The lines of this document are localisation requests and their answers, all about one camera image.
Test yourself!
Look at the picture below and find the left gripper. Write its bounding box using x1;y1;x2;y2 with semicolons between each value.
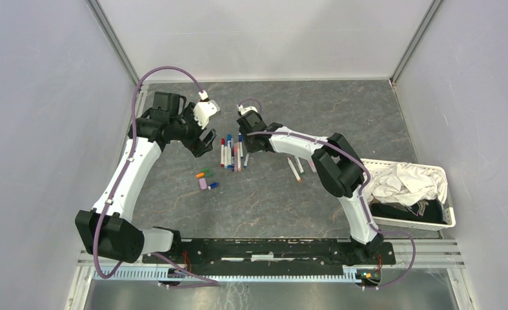
170;103;218;157

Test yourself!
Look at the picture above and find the green capped white marker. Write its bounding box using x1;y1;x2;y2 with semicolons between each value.
294;156;305;175

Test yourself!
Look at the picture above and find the pink highlighter pen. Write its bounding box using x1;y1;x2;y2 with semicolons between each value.
308;160;317;172

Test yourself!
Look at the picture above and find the orange capped white marker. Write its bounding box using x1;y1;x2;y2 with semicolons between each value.
287;157;301;182

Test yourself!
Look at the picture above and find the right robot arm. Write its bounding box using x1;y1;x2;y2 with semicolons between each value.
237;107;384;264

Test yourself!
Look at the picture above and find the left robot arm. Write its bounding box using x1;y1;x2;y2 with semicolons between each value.
75;90;220;263

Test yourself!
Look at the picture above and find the red capped white marker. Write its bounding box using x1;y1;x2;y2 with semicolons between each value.
220;138;227;168

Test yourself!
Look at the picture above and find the light blue capped marker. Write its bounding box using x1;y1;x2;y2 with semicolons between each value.
224;145;230;169

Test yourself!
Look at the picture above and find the blue capped white marker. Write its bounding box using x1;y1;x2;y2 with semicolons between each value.
226;134;233;169

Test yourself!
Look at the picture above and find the white cloth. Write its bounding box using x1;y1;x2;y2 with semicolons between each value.
364;160;448;206

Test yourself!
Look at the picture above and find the black cloth in basket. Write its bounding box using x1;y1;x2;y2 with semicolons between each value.
370;200;445;224

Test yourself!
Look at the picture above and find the white plastic basket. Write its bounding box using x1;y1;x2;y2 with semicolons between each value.
363;159;456;231

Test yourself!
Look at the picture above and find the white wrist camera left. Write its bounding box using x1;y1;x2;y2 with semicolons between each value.
193;90;221;129

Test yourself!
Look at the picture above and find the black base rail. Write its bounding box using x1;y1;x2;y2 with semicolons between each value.
164;238;396;276

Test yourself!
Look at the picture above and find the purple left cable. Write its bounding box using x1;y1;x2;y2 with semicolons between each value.
92;66;220;288

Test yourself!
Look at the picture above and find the purple cable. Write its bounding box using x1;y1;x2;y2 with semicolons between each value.
92;66;220;288
238;98;417;289

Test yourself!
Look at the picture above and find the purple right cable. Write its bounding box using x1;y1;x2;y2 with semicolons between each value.
238;98;417;289

